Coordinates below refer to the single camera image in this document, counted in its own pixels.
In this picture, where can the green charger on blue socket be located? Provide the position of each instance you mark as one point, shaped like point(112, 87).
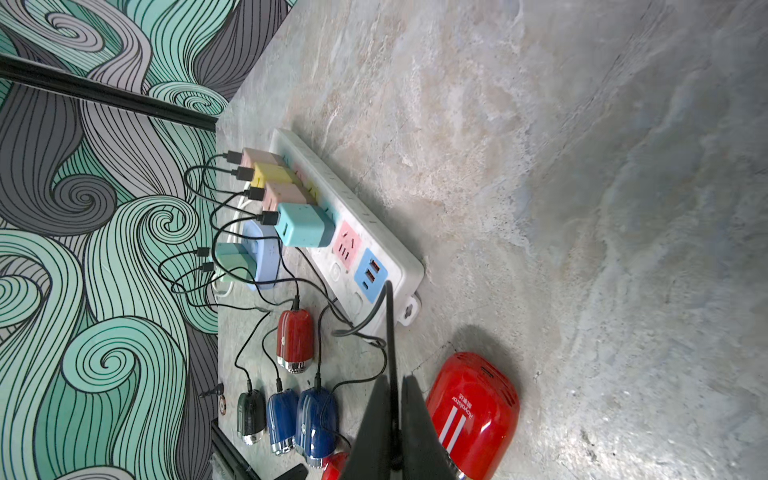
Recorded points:
point(236, 263)

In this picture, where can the white long power strip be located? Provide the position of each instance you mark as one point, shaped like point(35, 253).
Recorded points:
point(363, 254)

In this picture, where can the blue round power socket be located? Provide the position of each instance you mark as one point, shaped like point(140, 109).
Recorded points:
point(261, 243)

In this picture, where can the red shaver front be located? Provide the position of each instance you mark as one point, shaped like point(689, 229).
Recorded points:
point(334, 466)

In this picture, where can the yellow USB charger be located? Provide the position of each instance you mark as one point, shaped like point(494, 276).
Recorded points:
point(264, 173)

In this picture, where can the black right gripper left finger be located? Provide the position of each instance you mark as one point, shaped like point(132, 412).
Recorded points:
point(371, 455)

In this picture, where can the teal USB charger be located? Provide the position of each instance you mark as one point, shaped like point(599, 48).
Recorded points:
point(304, 226)

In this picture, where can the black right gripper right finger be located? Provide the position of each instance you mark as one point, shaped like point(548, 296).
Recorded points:
point(423, 456)

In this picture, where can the pink end USB charger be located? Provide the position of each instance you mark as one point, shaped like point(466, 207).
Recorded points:
point(251, 156)

